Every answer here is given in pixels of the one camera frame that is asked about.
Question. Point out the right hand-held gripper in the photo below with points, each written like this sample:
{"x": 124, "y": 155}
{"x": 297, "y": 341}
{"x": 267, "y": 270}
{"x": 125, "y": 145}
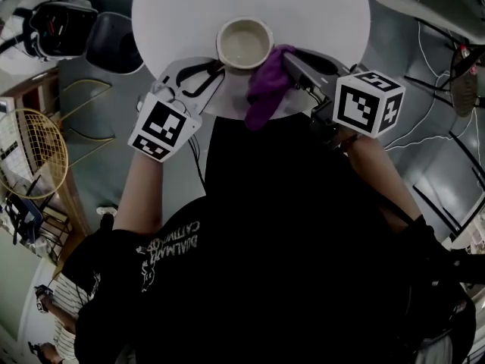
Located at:
{"x": 356, "y": 104}

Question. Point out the purple cloth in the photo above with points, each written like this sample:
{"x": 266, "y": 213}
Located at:
{"x": 267, "y": 85}

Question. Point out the black open bag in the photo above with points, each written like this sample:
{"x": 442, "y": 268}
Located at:
{"x": 57, "y": 29}

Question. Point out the brown wicker chair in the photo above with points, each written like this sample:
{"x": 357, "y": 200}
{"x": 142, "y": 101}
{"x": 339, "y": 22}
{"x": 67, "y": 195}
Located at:
{"x": 464, "y": 89}

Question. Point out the person's black printed t-shirt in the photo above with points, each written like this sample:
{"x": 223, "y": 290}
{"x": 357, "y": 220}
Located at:
{"x": 265, "y": 260}

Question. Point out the person's left forearm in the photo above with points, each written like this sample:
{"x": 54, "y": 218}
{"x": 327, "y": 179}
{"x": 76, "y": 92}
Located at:
{"x": 144, "y": 195}

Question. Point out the blue folding chair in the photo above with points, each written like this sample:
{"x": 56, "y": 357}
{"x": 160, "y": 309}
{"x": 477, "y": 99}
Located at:
{"x": 26, "y": 211}

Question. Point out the person's right forearm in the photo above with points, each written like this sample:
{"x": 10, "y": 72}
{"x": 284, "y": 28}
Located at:
{"x": 379, "y": 176}

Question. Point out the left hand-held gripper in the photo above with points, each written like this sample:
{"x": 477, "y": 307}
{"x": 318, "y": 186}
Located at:
{"x": 163, "y": 123}

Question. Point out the dark round seat chair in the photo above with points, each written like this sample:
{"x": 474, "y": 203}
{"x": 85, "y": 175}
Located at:
{"x": 113, "y": 44}

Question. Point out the red-capped bottle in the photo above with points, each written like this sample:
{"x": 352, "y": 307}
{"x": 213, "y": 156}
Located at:
{"x": 468, "y": 57}

